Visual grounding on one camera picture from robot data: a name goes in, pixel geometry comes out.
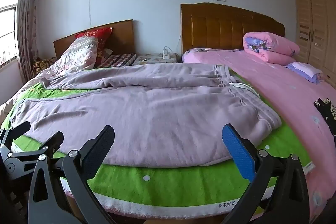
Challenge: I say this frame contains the purple pants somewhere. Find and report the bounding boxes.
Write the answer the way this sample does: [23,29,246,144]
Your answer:
[9,64,282,168]

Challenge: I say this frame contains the pink white patterned quilt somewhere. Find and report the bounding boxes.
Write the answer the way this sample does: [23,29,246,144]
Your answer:
[0,36,99,114]

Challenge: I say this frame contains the large wooden headboard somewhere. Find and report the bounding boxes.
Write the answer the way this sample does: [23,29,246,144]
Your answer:
[180,3,286,56]

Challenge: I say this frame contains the folded pink quilt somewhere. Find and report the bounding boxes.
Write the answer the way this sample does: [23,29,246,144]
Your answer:
[243,32,300,65]

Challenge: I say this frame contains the red pillow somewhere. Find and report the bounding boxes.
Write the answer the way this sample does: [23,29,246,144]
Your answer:
[75,27,113,67]

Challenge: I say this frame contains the brown yellow blanket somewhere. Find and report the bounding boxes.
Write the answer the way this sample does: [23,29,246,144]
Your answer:
[32,57,57,77]

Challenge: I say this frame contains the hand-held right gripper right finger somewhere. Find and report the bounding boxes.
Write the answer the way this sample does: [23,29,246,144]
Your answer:
[222,123,310,224]

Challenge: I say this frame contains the barred window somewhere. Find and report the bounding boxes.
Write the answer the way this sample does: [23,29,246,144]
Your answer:
[0,0,21,69]

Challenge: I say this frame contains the light wooden wardrobe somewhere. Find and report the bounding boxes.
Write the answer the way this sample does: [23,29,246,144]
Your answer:
[293,0,336,83]

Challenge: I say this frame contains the folded purple white cloth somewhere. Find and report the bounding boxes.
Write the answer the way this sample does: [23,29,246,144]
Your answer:
[285,62,324,84]

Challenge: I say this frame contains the nightstand with floral cloth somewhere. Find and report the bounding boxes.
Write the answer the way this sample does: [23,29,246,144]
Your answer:
[132,52,181,66]

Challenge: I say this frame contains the green printed bed sheet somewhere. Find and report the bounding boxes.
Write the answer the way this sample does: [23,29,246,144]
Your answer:
[0,67,315,216]

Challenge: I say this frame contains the pink bed sheet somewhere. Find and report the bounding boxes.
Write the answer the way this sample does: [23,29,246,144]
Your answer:
[182,48,336,224]

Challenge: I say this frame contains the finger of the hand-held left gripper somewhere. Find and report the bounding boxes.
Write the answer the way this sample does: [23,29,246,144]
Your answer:
[8,131,64,169]
[0,121,31,151]

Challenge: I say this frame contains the pink patterned curtain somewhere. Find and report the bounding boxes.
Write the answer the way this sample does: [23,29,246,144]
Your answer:
[16,0,44,83]

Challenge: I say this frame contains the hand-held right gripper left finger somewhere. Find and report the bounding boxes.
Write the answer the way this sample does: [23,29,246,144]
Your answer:
[28,125,116,224]

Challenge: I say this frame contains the small wooden headboard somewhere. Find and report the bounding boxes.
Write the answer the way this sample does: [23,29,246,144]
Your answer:
[53,20,136,59]

